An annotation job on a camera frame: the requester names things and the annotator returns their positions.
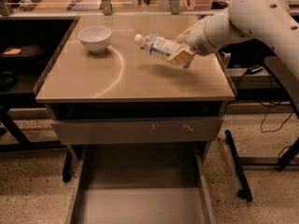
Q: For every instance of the open middle drawer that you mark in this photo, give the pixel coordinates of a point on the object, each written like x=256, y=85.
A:
x=140, y=184

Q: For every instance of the dark round side table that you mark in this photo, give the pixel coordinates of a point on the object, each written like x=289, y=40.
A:
x=285, y=79

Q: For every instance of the black phone on shelf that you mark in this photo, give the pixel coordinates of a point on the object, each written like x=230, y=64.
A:
x=254, y=69

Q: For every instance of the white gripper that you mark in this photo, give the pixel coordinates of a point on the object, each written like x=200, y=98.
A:
x=196, y=38

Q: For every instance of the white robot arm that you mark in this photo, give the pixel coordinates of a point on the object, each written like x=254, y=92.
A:
x=268, y=21

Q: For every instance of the blue plastic water bottle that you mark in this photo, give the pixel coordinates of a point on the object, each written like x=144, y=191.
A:
x=157, y=46

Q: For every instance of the beige top drawer cabinet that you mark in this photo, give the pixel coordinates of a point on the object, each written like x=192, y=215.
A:
x=124, y=82

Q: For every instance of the closed grey top drawer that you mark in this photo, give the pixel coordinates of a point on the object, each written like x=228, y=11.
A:
x=136, y=131

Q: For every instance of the white ceramic bowl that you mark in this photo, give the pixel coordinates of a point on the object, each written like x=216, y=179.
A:
x=95, y=39

